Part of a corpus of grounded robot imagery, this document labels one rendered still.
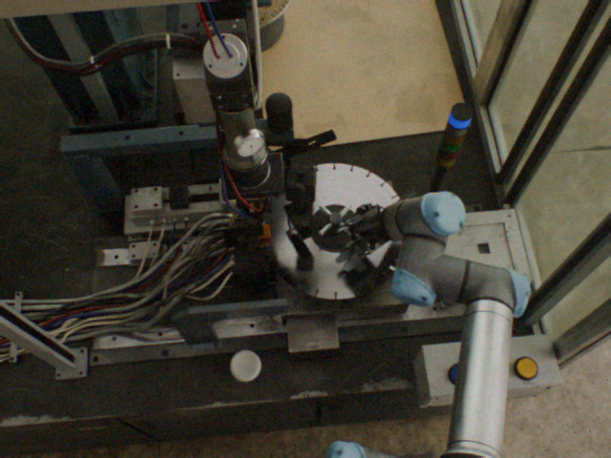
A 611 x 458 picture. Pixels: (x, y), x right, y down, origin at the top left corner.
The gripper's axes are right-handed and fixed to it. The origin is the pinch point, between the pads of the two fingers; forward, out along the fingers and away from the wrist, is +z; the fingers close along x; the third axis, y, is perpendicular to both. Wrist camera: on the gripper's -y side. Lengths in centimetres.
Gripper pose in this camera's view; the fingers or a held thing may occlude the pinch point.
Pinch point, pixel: (352, 228)
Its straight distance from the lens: 141.8
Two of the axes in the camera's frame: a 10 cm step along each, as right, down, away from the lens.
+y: -7.5, 5.0, -4.4
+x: 4.9, 8.6, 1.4
